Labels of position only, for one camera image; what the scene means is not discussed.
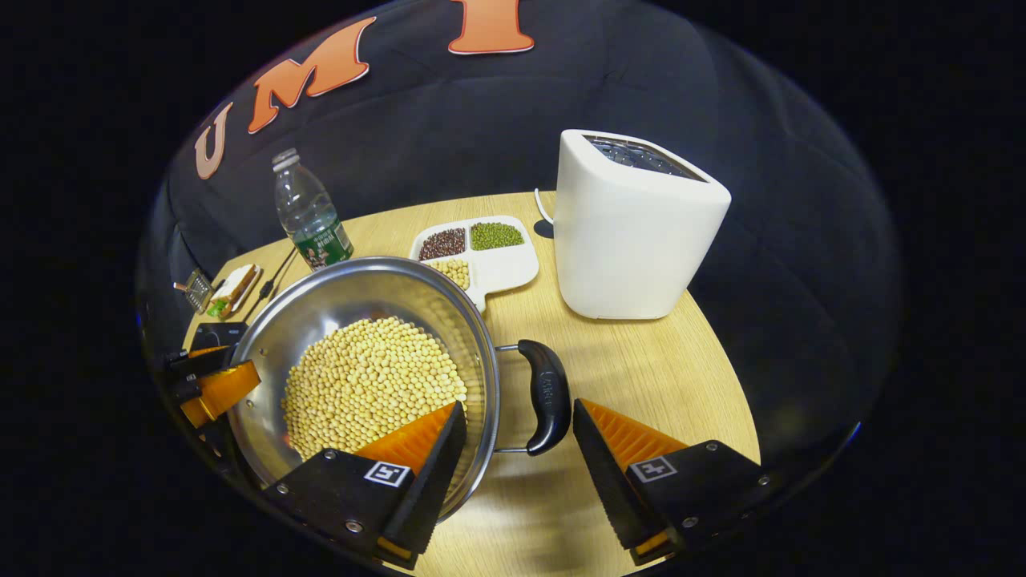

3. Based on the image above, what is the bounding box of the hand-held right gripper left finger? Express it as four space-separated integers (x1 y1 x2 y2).
261 401 468 571

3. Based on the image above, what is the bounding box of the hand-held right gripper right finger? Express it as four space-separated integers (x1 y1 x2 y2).
572 398 774 566

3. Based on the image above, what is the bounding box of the black induction cooktop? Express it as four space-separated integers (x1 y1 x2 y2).
188 322 249 353

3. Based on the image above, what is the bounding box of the pile of yellow soybeans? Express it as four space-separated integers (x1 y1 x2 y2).
281 317 468 460

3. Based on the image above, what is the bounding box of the steel pot with black handles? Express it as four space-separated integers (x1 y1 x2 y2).
227 256 572 522

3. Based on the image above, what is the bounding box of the sandwich on white plate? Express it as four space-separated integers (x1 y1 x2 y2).
207 264 263 320

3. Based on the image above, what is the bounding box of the clear plastic water bottle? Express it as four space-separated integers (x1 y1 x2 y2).
272 148 354 272

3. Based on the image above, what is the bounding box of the small portion of soybeans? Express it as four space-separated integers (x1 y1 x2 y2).
433 259 471 291

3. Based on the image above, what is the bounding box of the white divided tray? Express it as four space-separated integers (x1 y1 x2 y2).
410 215 540 315

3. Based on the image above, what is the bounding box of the pile of red beans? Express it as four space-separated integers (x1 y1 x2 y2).
418 228 467 261

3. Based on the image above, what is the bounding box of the white toaster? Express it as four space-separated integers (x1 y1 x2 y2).
553 129 732 321

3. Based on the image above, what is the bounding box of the pile of green mung beans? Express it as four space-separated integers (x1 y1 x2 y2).
471 222 525 251

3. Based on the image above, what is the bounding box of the wire mesh holder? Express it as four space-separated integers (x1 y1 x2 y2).
173 269 216 313

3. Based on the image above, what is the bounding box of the black power cable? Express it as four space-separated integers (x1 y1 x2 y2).
240 247 299 321

